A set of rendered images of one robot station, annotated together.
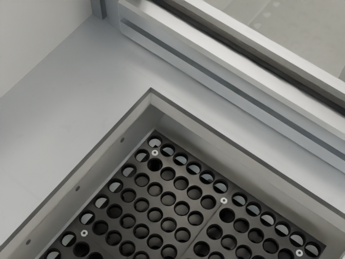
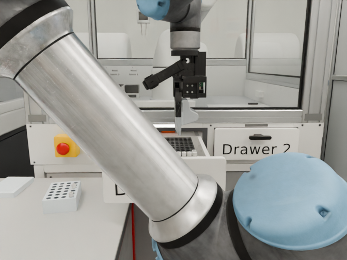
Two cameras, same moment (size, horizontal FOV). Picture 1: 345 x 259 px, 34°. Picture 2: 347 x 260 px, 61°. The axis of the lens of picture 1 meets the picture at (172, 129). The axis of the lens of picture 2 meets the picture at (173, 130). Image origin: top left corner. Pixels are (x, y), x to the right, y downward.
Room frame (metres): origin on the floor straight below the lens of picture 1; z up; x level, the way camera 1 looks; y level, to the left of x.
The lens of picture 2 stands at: (0.89, -0.93, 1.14)
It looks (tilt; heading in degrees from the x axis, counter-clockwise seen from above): 12 degrees down; 143
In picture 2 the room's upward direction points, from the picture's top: straight up
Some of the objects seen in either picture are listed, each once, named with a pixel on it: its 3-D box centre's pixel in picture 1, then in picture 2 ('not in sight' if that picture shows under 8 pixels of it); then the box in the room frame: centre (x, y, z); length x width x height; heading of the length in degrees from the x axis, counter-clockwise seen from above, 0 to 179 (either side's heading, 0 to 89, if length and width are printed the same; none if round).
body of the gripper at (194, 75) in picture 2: not in sight; (188, 75); (0.30, -0.44, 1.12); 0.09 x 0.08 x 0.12; 54
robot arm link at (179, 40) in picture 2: not in sight; (185, 42); (0.30, -0.45, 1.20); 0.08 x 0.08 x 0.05
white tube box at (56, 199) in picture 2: not in sight; (63, 196); (0.09, -0.71, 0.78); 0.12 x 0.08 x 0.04; 154
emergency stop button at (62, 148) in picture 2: not in sight; (63, 148); (-0.06, -0.66, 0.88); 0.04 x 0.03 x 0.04; 54
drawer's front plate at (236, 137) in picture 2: not in sight; (255, 143); (0.27, -0.11, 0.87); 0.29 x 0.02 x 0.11; 54
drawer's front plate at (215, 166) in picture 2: not in sight; (164, 179); (0.35, -0.55, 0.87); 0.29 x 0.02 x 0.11; 54
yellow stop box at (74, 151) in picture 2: not in sight; (66, 145); (-0.09, -0.64, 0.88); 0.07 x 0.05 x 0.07; 54
